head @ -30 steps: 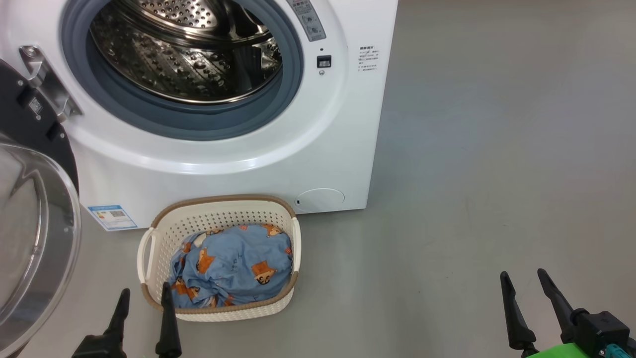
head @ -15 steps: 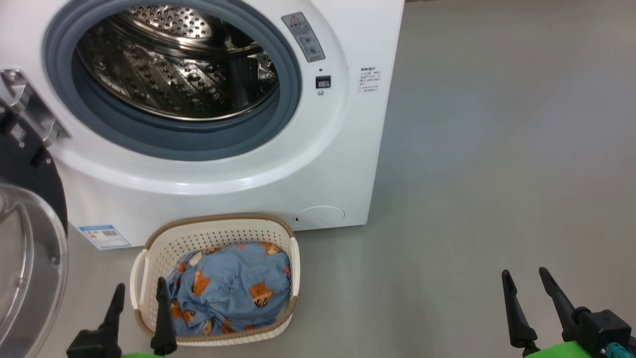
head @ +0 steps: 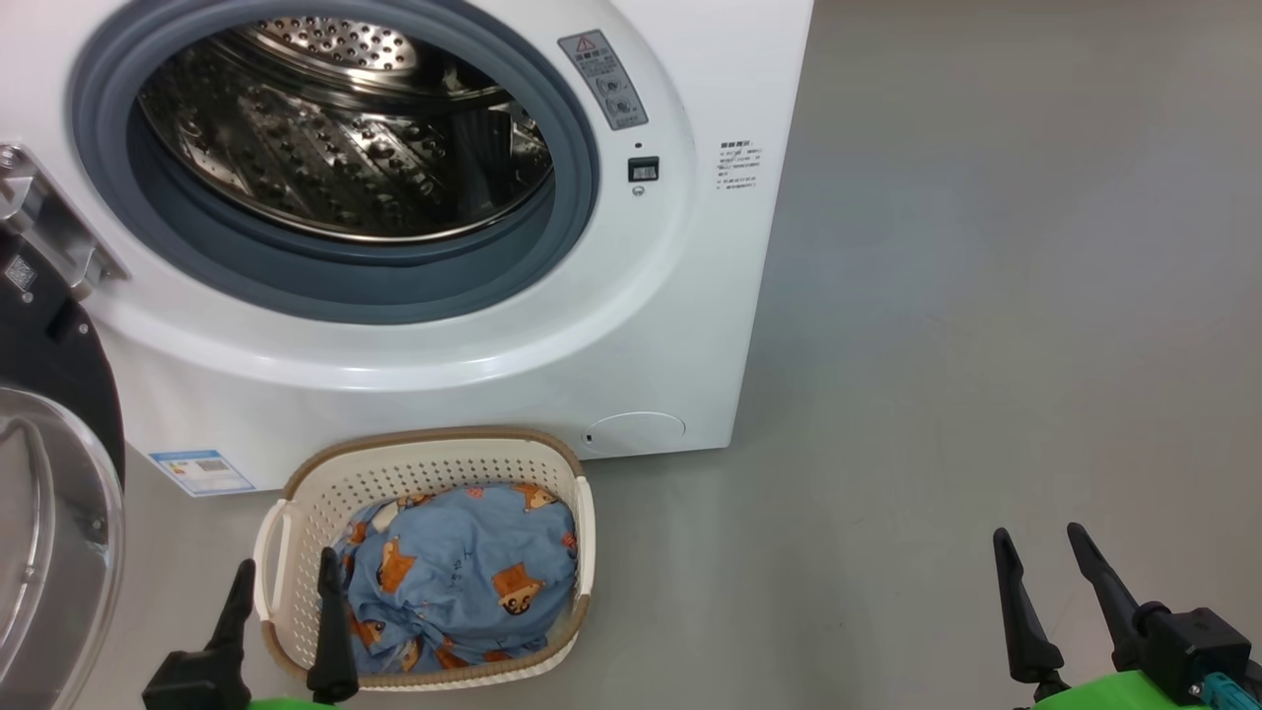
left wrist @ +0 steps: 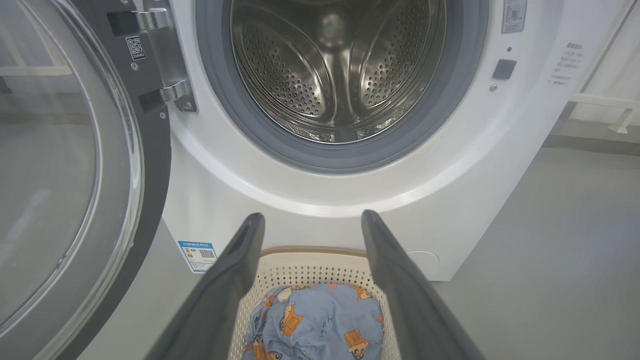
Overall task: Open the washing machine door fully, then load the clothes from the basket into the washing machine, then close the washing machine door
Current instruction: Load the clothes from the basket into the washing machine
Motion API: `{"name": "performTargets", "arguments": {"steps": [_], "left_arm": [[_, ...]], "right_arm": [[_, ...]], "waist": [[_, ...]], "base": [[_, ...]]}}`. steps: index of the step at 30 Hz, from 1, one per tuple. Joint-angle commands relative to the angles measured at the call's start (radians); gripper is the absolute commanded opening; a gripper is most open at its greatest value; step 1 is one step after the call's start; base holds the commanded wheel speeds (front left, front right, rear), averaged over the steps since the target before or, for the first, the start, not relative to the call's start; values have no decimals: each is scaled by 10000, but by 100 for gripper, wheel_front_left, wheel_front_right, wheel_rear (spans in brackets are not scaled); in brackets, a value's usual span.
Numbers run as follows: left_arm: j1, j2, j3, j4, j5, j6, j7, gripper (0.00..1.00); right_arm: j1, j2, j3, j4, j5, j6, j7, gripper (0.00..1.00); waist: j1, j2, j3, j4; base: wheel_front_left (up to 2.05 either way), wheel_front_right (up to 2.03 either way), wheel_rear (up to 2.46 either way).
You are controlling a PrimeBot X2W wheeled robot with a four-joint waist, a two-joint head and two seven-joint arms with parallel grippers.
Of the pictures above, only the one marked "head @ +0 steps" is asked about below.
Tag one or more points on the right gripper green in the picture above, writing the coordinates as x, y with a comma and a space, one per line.
1114, 695

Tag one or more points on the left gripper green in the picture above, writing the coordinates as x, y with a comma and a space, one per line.
286, 704

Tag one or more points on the black glass washer door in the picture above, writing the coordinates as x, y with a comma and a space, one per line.
49, 552

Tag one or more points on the white front-load washing machine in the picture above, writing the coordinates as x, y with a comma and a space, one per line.
444, 365

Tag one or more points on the metal door hinge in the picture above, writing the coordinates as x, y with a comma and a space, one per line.
54, 232

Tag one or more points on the stainless steel washer drum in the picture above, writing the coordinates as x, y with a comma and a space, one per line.
325, 148

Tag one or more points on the black door lock slot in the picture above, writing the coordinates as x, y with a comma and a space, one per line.
643, 170

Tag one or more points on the blue energy label sticker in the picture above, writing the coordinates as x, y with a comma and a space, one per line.
202, 473

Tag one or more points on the cream perforated laundry basket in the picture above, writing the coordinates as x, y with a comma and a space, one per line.
414, 463

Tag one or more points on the round white filter cover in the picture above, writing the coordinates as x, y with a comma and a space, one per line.
636, 434

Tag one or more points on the grey warning label sticker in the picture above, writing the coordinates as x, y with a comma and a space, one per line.
603, 79

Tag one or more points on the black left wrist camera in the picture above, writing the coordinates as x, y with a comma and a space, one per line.
192, 680

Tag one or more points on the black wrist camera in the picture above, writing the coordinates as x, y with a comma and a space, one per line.
192, 680
1193, 641

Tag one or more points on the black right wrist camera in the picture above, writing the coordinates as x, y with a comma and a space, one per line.
1193, 641

